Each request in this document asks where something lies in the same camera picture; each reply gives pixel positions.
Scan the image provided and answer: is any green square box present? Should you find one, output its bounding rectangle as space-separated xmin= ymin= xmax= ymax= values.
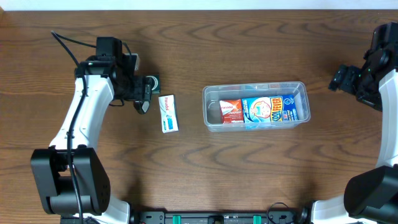
xmin=150 ymin=74 xmax=161 ymax=95

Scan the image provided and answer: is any red Panadol ActiFast box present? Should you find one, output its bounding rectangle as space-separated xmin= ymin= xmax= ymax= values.
xmin=220 ymin=99 xmax=244 ymax=124

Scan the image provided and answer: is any dark bottle white cap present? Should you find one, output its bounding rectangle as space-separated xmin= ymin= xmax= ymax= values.
xmin=133 ymin=101 xmax=150 ymax=114

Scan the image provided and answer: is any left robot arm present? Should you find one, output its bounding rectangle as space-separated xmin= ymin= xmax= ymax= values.
xmin=30 ymin=54 xmax=156 ymax=223

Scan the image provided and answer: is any black mounting rail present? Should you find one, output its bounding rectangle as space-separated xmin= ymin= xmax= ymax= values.
xmin=60 ymin=202 xmax=307 ymax=224

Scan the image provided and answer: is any blue Kool Fever box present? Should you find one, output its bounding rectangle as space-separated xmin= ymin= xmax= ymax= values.
xmin=241 ymin=95 xmax=299 ymax=123

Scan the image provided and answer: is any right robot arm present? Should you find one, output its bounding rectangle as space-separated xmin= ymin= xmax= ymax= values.
xmin=301 ymin=22 xmax=397 ymax=223

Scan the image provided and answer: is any clear plastic container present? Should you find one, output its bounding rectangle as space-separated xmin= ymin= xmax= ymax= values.
xmin=203 ymin=82 xmax=311 ymax=132

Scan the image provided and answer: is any white Panadol box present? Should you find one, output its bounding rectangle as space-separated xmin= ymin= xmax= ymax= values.
xmin=159 ymin=95 xmax=179 ymax=133

